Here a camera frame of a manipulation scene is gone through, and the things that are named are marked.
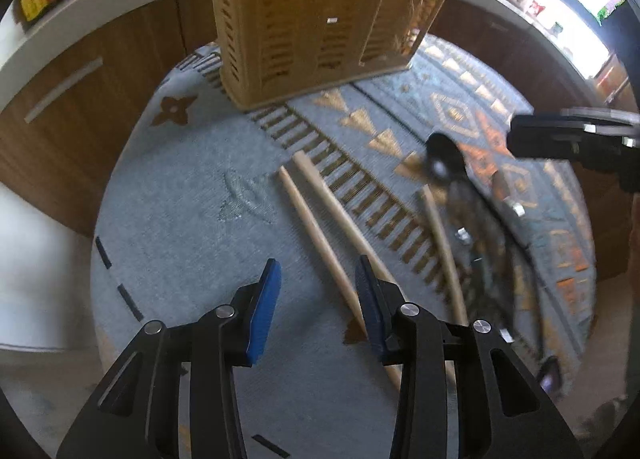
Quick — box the yellow plastic utensil basket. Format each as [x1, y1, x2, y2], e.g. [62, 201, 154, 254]
[205, 0, 465, 112]

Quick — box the blue patterned table cloth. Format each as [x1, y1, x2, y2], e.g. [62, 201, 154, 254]
[90, 34, 598, 459]

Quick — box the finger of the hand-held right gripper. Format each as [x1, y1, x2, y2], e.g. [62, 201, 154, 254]
[507, 111, 640, 192]

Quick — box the white kitchen countertop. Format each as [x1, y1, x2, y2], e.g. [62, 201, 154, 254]
[0, 0, 640, 112]

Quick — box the silver cabinet handle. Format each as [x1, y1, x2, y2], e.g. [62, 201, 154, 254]
[24, 58, 103, 124]

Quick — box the wooden kitchen cabinet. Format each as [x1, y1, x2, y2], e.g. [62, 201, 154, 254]
[0, 0, 640, 285]

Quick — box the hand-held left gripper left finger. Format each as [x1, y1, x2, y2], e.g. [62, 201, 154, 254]
[56, 259, 282, 459]

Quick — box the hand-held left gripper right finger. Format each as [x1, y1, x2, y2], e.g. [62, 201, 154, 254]
[355, 255, 583, 459]

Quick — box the dark long-handled utensil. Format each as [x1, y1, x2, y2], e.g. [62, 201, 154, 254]
[487, 171, 563, 395]

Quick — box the black long-handled spoon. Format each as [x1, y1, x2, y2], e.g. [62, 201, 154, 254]
[425, 133, 521, 345]

